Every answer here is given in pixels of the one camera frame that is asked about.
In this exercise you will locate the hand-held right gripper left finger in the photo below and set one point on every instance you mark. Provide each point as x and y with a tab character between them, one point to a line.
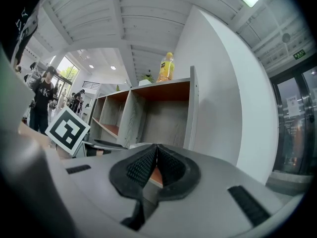
99	182

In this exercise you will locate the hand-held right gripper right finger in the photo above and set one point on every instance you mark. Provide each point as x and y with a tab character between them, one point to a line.
210	195

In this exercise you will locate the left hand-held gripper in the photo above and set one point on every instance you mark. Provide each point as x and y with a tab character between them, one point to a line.
67	130

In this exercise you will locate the person's left forearm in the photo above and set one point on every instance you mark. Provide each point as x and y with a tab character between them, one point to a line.
34	135

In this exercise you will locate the grey wooden shelf desk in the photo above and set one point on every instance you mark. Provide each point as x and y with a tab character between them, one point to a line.
131	123

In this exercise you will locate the small green leafy plant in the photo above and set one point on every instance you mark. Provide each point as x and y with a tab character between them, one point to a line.
118	88

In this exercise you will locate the green plant in white pot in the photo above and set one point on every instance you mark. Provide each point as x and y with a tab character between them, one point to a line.
144	83

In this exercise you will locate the large window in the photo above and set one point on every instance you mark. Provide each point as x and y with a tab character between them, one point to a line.
69	71

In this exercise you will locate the yellow juice bottle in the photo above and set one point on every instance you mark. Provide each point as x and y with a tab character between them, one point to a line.
166	71

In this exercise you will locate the black framed glass door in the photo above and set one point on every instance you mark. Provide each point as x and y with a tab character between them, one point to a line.
292	137

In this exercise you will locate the white paper notice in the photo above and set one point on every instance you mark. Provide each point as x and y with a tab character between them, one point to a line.
293	106

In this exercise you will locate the black printed t-shirt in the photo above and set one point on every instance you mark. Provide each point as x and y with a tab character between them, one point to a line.
17	14

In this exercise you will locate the green exit sign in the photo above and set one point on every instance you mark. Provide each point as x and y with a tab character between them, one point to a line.
299	54

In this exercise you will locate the round ceiling smoke detector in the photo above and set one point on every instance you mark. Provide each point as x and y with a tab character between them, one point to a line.
286	37

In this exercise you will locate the slatted wall vent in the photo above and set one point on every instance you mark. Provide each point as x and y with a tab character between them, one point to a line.
91	85

